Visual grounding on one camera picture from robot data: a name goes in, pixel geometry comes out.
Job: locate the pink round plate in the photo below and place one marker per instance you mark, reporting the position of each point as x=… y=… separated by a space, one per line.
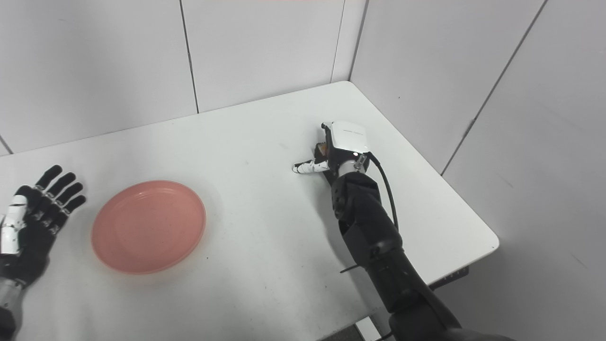
x=147 y=227

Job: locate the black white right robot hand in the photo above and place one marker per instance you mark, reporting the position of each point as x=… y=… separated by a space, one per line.
x=348 y=137

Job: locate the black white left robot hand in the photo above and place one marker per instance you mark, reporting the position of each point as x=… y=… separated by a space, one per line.
x=35 y=232

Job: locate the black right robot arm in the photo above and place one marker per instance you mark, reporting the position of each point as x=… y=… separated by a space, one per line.
x=374 y=227

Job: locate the chocolate cake slice with fruit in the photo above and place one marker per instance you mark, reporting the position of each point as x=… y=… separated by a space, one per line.
x=322 y=149

